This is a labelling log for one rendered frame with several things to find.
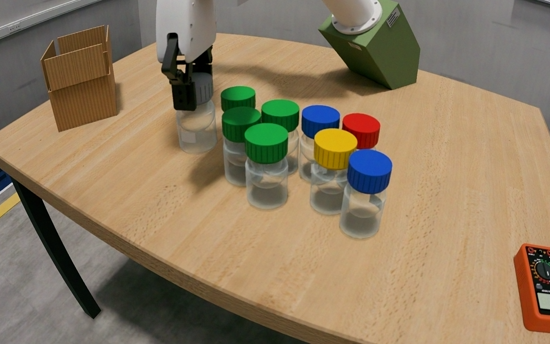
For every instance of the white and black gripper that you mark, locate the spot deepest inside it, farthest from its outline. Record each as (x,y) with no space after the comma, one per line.
(185,28)

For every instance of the red ribbed bottle cap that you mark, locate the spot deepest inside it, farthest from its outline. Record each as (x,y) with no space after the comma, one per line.
(365,128)

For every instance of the glass bottle with blue cap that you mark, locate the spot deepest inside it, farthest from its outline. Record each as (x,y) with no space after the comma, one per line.
(369,173)
(315,118)

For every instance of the glass bottle with yellow cap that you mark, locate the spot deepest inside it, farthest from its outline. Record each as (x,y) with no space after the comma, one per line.
(332,149)

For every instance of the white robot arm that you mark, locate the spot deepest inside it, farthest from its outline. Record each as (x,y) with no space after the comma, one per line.
(348,16)

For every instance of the orange digital multimeter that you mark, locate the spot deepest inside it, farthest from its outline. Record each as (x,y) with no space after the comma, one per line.
(532,264)

